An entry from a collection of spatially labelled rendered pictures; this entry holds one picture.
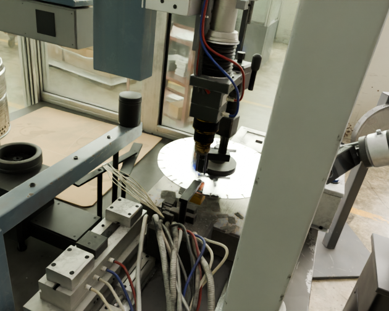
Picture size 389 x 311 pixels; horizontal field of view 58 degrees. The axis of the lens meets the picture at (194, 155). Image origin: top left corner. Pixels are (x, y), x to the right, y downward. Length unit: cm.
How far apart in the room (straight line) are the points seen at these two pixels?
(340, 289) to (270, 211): 197
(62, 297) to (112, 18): 53
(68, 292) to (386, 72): 364
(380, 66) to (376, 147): 316
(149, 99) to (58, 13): 76
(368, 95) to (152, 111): 286
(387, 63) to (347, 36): 379
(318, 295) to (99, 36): 173
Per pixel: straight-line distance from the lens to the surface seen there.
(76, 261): 76
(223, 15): 69
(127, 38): 70
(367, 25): 19
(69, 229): 93
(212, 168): 95
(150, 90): 152
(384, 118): 194
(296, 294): 98
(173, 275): 72
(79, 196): 116
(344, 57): 19
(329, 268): 225
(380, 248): 125
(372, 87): 401
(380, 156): 84
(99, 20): 73
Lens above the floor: 143
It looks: 28 degrees down
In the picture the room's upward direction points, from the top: 9 degrees clockwise
